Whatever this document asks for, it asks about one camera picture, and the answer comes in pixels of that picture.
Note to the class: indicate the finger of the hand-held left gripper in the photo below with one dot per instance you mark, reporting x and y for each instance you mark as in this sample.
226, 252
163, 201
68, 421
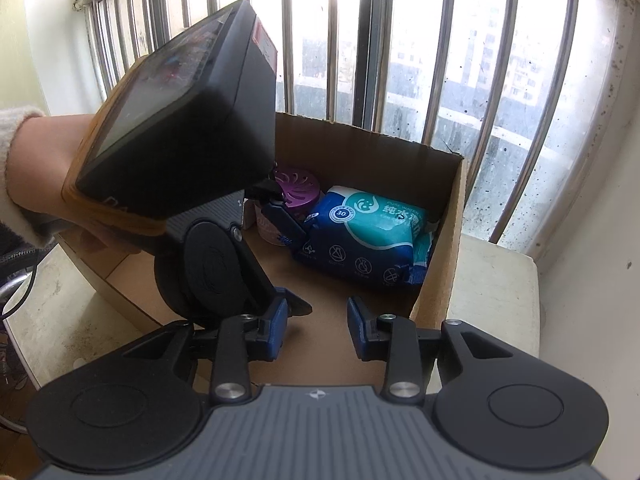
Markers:
272, 290
285, 225

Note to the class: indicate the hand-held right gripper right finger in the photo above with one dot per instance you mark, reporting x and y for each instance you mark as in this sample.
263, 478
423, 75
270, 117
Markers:
358, 326

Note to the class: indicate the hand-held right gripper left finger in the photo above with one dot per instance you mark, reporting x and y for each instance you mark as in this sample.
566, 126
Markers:
275, 331

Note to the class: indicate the brown cardboard box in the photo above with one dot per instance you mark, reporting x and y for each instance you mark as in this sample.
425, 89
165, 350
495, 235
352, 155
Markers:
340, 320

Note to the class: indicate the purple air freshener jar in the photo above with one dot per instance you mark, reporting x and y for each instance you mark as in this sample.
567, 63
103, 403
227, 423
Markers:
295, 187

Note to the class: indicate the blue wet wipes pack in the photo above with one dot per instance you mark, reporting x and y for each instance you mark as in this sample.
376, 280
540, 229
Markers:
370, 240

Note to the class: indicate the person's left forearm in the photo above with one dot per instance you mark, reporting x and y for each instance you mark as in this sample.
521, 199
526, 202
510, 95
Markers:
15, 160

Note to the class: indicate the person's left hand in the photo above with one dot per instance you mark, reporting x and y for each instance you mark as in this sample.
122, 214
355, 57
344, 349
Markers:
55, 160

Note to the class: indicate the metal window railing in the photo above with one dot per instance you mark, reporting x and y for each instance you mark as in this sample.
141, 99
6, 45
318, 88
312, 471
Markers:
400, 35

